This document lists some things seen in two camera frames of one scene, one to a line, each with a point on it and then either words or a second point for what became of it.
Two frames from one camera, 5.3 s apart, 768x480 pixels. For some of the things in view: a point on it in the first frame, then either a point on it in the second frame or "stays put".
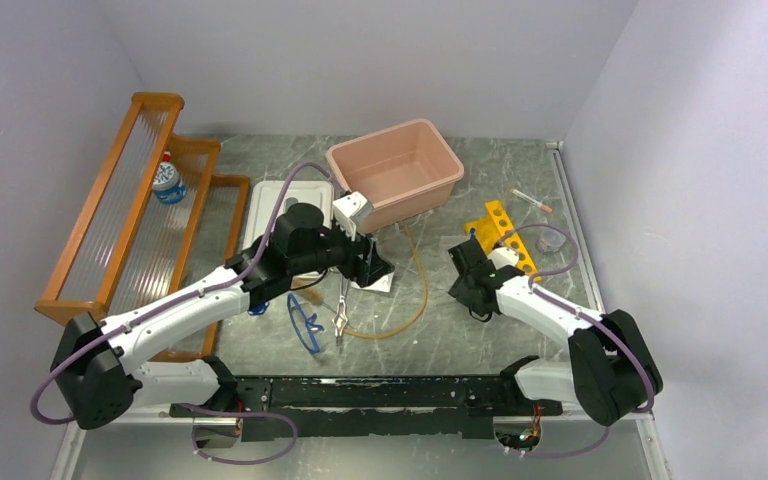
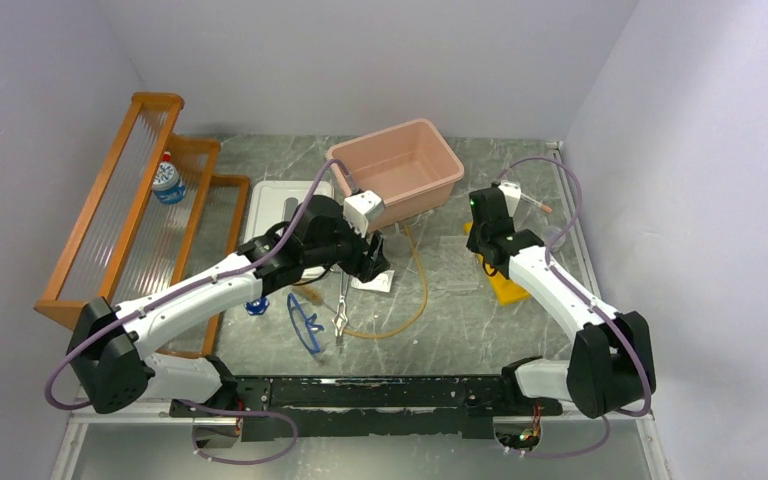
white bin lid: (268, 201) stays put
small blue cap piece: (259, 309) stays put
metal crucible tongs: (340, 317) stays put
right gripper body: (460, 290) to (475, 239)
